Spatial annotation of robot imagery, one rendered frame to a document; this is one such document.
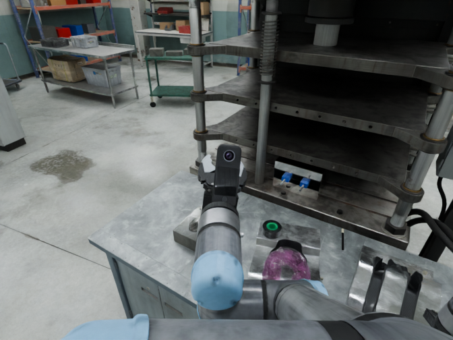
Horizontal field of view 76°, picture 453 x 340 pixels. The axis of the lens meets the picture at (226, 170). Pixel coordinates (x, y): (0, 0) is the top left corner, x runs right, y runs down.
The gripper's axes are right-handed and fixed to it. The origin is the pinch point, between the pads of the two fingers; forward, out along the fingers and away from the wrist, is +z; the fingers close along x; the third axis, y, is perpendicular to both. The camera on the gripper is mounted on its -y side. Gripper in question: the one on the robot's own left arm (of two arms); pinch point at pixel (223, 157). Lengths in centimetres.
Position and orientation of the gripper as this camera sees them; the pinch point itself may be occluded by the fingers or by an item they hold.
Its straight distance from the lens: 68.7
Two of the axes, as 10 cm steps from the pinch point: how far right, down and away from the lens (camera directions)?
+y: -1.4, 8.4, 5.3
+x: 9.9, 1.2, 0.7
